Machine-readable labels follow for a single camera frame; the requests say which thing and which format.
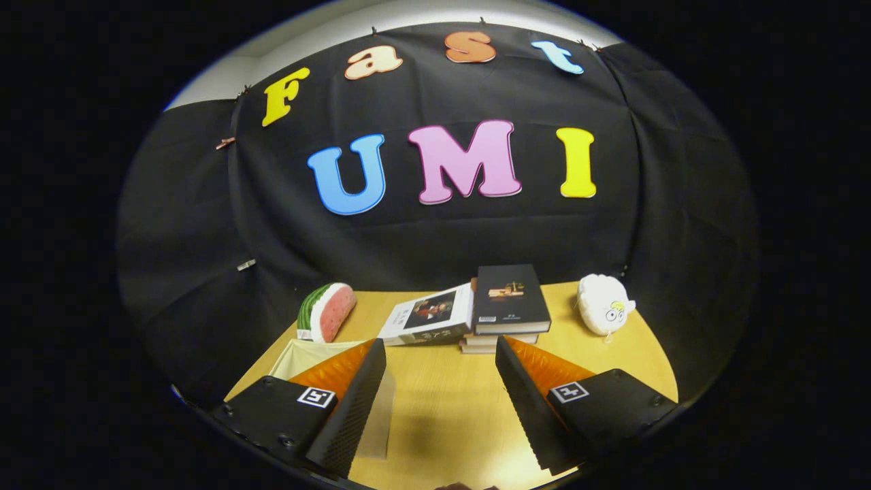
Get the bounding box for white plush face pouch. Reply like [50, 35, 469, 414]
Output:
[577, 274, 637, 342]

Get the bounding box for white portrait cover book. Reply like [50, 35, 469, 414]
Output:
[378, 282, 475, 346]

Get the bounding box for beige fabric storage box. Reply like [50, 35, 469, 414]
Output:
[269, 338, 397, 460]

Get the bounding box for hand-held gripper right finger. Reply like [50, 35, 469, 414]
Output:
[495, 335, 680, 477]

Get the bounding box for black cover book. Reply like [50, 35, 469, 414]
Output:
[473, 264, 552, 336]

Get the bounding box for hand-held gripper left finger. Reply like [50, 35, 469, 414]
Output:
[210, 338, 387, 478]

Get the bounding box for watermelon slice plush toy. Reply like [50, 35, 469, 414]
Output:
[297, 282, 357, 344]

